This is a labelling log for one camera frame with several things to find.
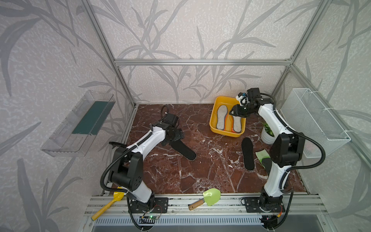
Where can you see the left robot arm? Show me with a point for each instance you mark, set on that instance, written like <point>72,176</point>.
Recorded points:
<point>127,168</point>

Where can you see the white wire basket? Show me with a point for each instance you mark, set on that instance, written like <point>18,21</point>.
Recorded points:
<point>304,112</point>

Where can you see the grey insole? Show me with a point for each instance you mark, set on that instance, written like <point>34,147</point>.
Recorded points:
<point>222,114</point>
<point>237,124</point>

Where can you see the red spray bottle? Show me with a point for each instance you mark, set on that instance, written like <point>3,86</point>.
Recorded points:
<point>117,145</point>

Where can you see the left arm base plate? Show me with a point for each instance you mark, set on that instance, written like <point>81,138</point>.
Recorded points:
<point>155,205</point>

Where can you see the red insole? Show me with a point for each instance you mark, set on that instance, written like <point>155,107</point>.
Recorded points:
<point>229,123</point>

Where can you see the black insole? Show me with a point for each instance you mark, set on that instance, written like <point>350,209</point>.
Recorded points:
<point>184,150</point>
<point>247,150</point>

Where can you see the yellow plastic storage box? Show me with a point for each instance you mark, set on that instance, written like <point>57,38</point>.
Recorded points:
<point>230,103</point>

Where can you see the potted artificial plant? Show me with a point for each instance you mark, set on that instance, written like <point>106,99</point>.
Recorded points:
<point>267,135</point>

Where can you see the green circuit board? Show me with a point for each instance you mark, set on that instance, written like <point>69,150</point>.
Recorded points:
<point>151,219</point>

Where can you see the green garden trowel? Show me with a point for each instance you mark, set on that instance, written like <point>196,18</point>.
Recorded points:
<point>210,197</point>

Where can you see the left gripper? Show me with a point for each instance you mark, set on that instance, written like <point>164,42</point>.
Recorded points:
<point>178,137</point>

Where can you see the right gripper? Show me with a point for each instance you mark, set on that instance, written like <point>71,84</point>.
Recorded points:
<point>235,111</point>

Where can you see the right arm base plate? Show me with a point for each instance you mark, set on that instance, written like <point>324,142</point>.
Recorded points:
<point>263,204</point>

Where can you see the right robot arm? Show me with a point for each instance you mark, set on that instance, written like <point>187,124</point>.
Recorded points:
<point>285,152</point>

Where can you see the clear plastic wall shelf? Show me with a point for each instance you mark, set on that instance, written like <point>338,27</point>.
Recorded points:
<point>77,132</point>

